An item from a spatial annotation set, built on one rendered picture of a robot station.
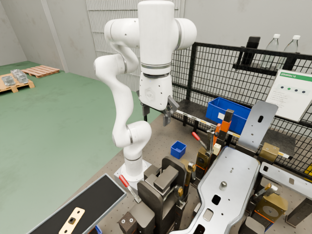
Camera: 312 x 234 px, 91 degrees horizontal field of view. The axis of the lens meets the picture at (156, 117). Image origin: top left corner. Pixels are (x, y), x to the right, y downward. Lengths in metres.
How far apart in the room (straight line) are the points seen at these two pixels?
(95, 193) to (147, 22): 0.61
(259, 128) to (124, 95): 0.81
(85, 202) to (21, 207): 1.75
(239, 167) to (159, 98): 0.74
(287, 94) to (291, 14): 1.81
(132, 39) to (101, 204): 0.58
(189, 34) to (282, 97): 0.97
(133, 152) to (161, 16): 0.76
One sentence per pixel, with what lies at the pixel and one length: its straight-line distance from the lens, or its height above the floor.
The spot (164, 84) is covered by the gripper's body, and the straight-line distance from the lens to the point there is 0.42.
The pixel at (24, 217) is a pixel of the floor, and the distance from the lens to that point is 2.32.
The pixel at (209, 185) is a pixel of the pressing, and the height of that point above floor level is 1.00.
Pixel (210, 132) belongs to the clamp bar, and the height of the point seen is 1.21.
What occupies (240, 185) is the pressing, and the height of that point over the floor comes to 1.00.
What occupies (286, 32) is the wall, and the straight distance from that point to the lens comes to 2.98.
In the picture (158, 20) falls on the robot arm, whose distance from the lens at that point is 0.39.
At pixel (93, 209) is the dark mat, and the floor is 1.16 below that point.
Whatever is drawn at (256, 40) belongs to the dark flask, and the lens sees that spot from 1.33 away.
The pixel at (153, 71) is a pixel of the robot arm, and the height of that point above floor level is 1.62.
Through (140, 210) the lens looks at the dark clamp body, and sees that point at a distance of 0.73.
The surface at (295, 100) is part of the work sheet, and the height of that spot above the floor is 1.28.
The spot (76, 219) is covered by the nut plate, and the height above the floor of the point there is 1.16.
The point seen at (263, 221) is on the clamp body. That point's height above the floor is 0.88.
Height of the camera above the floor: 1.74
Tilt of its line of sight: 34 degrees down
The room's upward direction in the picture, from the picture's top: straight up
